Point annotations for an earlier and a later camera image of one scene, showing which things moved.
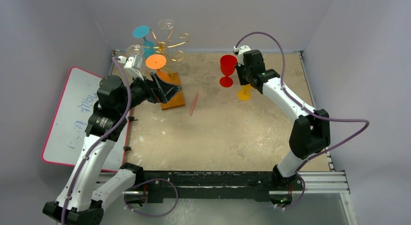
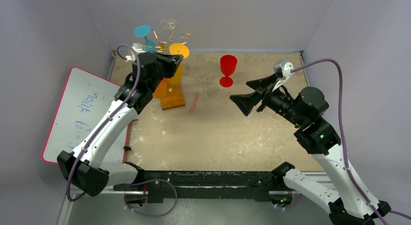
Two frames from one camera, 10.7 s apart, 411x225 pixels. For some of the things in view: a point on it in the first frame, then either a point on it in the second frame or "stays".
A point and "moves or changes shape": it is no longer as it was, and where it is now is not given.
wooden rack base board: (178, 100) stays
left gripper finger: (164, 98) -> (169, 70)
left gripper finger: (167, 90) -> (175, 59)
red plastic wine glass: (228, 65) stays
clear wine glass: (166, 24) stays
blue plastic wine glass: (142, 31) stays
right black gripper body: (242, 74) -> (263, 95)
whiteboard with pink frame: (65, 143) stays
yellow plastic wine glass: (245, 93) moves or changes shape
